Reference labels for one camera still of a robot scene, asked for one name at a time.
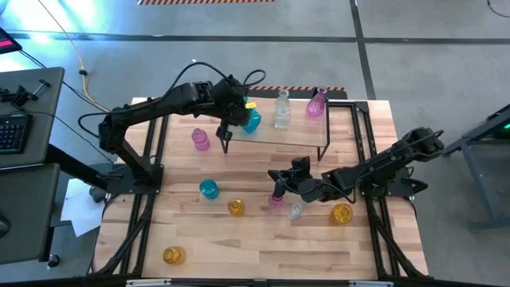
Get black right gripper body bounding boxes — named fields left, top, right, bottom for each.
left=272, top=156, right=332, bottom=200

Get teal diamond-pattern cylinder vase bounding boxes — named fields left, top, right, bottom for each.
left=198, top=179, right=220, bottom=200

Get grey metal cart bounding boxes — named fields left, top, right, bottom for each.
left=441, top=103, right=510, bottom=232

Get dark grey desk top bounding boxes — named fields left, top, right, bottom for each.
left=0, top=162, right=61, bottom=266

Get black floor cable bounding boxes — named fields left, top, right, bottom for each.
left=18, top=49, right=128, bottom=128
left=486, top=0, right=510, bottom=19

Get black metal rig frame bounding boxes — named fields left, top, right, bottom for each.
left=85, top=97, right=439, bottom=287

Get pink ribbed cylinder glass vase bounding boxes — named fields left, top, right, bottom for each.
left=190, top=127, right=211, bottom=152

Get clear ribbed cylinder glass vase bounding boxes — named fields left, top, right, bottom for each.
left=288, top=201, right=307, bottom=221

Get black support beam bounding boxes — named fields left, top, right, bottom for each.
left=46, top=143, right=112, bottom=191

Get orange black hazard stripe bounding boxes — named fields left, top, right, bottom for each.
left=137, top=0, right=277, bottom=6

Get black clamp tool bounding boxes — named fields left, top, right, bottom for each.
left=0, top=78, right=52, bottom=108

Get grey metal bracket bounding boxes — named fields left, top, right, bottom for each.
left=348, top=280, right=394, bottom=287
left=125, top=278, right=172, bottom=287

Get dark tablet screen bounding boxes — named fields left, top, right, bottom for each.
left=0, top=26, right=23, bottom=55

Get black computer keyboard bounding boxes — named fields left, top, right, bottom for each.
left=0, top=112, right=35, bottom=155

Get yellow ribbed cylinder glass vase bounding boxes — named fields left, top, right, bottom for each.
left=227, top=198, right=246, bottom=218

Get white paper sheets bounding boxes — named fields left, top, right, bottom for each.
left=60, top=178, right=105, bottom=238

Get clear ribbed bulbous glass vase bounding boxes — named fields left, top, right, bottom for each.
left=274, top=89, right=291, bottom=112

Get pink tall-necked glass vase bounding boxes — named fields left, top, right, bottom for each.
left=305, top=85, right=329, bottom=120

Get thin black desk cable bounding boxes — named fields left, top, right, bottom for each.
left=23, top=109, right=103, bottom=152

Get black mat with striped edge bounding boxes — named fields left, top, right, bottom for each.
left=249, top=85, right=348, bottom=100

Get dark grey caster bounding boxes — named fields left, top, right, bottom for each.
left=88, top=185, right=108, bottom=204

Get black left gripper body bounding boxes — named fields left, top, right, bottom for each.
left=217, top=76, right=250, bottom=141

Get teal square glass vase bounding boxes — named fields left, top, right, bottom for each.
left=241, top=106, right=263, bottom=136

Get yellow floor cable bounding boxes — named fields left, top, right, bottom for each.
left=37, top=0, right=111, bottom=113

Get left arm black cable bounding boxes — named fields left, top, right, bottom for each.
left=77, top=61, right=267, bottom=139

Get pink faceted bulbous glass vase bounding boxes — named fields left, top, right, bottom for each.
left=267, top=193, right=285, bottom=210

